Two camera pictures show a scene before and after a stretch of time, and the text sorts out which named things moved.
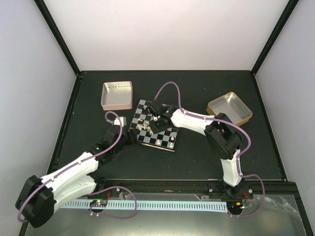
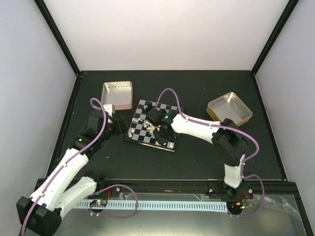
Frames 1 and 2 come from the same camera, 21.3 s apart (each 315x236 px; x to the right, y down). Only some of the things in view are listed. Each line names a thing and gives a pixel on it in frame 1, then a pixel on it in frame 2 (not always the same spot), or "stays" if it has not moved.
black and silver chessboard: [166, 139] stays
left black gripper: [130, 140] -> [121, 126]
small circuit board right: [235, 206] stays
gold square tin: [232, 106] stays
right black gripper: [155, 129] -> [160, 140]
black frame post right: [290, 7] stays
